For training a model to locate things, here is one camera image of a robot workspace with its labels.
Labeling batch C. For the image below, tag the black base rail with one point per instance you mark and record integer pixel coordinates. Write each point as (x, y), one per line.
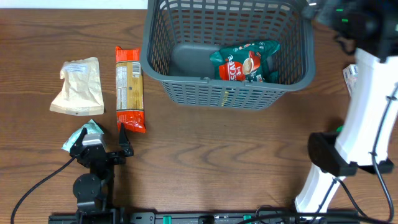
(188, 218)

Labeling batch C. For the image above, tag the green Nescafe coffee bag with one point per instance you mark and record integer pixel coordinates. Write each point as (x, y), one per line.
(246, 62)

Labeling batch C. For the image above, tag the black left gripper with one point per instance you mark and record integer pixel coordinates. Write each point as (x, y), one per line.
(126, 147)

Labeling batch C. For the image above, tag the beige paper pouch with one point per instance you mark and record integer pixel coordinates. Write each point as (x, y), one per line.
(81, 93)

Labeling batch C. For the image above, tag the grey plastic basket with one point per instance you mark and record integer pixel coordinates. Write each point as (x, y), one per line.
(180, 36)

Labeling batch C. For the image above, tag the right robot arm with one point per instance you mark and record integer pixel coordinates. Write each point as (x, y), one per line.
(363, 141)

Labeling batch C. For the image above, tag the light green small packet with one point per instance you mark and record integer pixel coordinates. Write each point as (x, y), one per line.
(91, 127)

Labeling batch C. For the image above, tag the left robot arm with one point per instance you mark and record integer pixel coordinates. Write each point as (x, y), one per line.
(94, 190)

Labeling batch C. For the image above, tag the orange biscuit pack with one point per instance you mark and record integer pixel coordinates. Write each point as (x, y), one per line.
(129, 90)

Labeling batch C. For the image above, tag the Kleenex tissue multipack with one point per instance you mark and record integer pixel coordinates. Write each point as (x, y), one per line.
(350, 74)

